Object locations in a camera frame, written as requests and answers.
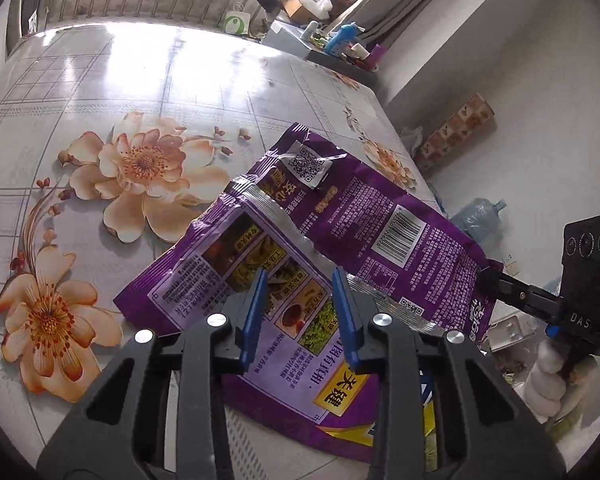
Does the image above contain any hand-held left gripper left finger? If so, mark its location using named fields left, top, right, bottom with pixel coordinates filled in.
left=36, top=268, right=269, bottom=480

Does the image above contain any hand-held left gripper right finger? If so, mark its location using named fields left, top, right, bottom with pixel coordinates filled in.
left=331, top=266, right=567, bottom=480

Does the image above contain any grey cabinet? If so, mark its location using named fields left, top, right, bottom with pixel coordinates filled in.
left=262, top=20, right=382, bottom=87

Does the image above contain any large clear water jug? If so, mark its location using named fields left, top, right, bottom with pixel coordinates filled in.
left=450, top=197, right=509, bottom=246

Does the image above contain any person's right hand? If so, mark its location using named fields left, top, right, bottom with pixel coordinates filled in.
left=524, top=340, right=583, bottom=417

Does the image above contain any pile of snack wrappers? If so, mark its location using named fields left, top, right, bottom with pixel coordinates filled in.
left=497, top=352, right=532, bottom=387

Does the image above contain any white bag green logo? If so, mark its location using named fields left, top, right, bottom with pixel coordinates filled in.
left=223, top=2, right=252, bottom=37

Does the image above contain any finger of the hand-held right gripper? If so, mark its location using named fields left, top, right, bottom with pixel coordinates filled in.
left=479, top=267, right=565, bottom=325

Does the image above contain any grey curtain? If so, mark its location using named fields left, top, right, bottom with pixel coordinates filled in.
left=330, top=0, right=477, bottom=52

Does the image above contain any white plastic bag red print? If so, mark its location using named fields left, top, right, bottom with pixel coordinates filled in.
left=397, top=125, right=425, bottom=154

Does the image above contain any patterned tall box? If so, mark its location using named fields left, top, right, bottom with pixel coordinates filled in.
left=420, top=92, right=496, bottom=166

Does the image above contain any blue detergent bottle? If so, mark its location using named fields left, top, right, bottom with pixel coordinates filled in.
left=324, top=22, right=359, bottom=54

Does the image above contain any purple snack bag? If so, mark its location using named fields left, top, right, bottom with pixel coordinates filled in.
left=113, top=121, right=504, bottom=463

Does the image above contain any purple cup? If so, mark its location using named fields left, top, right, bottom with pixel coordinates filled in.
left=365, top=44, right=387, bottom=71

